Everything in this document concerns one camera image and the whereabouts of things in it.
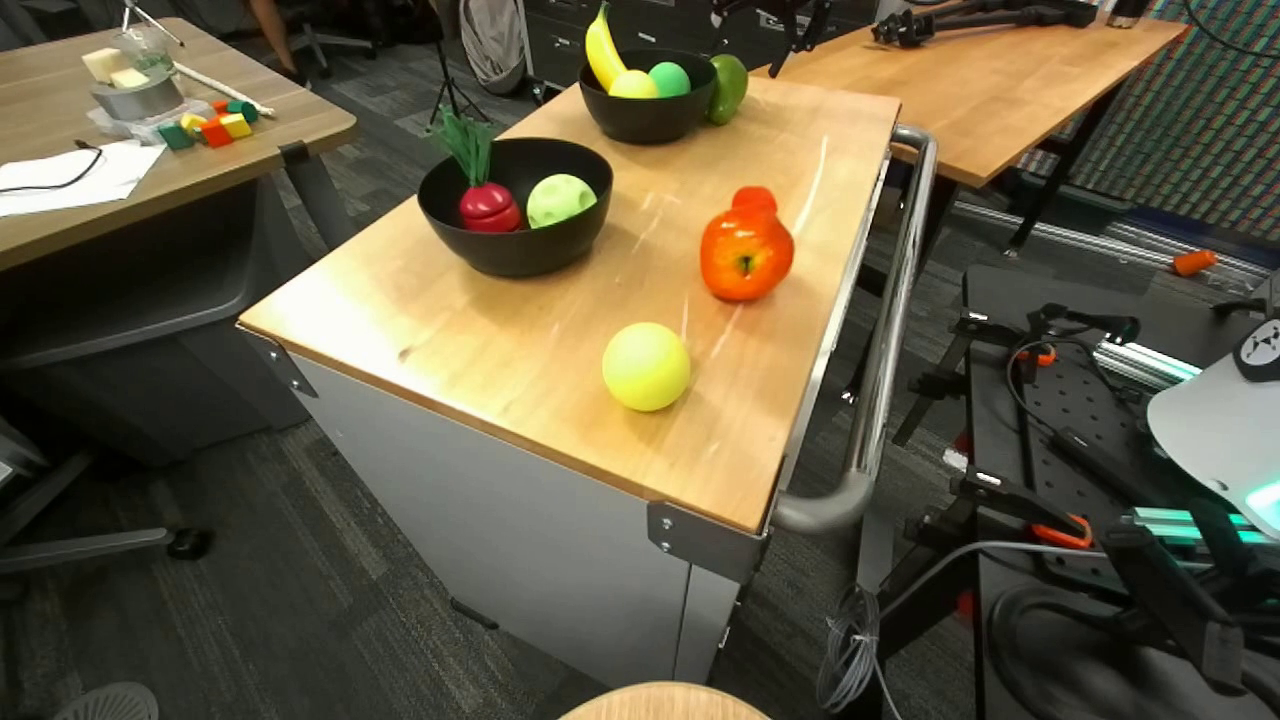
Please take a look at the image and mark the pale green round fruit toy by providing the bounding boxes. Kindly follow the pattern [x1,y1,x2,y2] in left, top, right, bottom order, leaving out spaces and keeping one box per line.
[526,168,603,233]

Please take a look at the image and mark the red radish toy with leaves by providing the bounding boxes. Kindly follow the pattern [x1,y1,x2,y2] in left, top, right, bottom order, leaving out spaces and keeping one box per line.
[433,106,529,239]

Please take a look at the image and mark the bright green ball toy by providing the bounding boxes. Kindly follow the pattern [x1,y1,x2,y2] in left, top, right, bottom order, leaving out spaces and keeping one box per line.
[648,56,696,105]

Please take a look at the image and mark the dark green apple toy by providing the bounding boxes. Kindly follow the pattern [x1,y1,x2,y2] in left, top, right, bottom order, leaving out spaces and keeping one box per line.
[705,53,752,126]

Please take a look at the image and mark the yellow banana toy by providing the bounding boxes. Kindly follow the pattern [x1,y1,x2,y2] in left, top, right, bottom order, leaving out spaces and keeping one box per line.
[582,5,631,95]

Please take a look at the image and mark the yellow-green round fruit toy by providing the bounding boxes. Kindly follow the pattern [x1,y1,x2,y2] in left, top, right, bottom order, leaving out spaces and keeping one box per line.
[596,319,696,417]

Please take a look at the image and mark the orange bell pepper toy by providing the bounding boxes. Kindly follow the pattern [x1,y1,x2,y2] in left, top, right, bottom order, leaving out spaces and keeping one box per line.
[696,199,801,306]

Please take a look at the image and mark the black bowl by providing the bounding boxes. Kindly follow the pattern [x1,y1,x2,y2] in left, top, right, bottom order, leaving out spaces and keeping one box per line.
[577,48,726,148]
[412,134,617,284]

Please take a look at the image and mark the red strawberry toy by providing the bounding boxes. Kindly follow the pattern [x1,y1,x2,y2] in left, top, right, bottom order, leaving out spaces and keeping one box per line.
[730,184,785,225]

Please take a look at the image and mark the wooden top tool cart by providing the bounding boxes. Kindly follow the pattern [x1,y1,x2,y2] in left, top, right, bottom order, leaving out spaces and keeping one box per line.
[238,70,942,683]

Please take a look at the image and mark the round wooden stool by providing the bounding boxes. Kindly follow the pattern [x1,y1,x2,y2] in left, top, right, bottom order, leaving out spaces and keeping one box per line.
[556,676,780,720]

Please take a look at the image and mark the wooden workbench table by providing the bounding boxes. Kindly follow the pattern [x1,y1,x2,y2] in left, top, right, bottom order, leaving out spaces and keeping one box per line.
[750,11,1192,190]

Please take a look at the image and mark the orange clamp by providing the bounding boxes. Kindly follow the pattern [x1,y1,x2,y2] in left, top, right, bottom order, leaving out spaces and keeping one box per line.
[1025,509,1102,552]

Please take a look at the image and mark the black tool on workbench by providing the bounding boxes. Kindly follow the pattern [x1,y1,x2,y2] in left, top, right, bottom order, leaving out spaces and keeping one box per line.
[869,0,1102,53]

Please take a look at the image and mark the coloured toy blocks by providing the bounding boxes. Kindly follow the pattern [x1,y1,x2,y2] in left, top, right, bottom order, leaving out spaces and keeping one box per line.
[157,90,266,151]

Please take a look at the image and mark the white stick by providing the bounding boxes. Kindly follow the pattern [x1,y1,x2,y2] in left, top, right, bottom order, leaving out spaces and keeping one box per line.
[170,56,281,121]

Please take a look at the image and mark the wooden office table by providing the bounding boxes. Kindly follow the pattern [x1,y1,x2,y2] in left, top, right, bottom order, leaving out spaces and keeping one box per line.
[0,11,360,277]

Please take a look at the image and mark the black chair base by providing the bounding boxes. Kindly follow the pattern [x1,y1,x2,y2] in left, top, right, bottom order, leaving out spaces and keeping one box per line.
[0,411,217,581]

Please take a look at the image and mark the white device with teal light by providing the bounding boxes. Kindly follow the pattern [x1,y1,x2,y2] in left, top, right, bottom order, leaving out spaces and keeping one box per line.
[1142,310,1280,541]

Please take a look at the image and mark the clear plastic container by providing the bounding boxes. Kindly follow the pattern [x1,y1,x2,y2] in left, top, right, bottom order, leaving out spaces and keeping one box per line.
[80,18,187,126]

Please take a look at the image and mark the white paper sheets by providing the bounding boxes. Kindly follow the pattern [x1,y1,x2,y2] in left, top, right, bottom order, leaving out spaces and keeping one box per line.
[0,134,173,221]

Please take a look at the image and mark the steel cart handle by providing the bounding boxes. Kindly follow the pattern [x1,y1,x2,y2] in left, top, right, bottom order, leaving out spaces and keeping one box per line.
[769,125,943,541]

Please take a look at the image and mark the grey cable bundle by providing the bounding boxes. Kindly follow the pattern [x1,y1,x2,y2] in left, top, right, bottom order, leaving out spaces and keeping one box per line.
[812,582,938,720]

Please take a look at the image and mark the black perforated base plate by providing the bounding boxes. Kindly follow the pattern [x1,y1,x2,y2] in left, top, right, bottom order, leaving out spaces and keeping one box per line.
[964,334,1172,545]

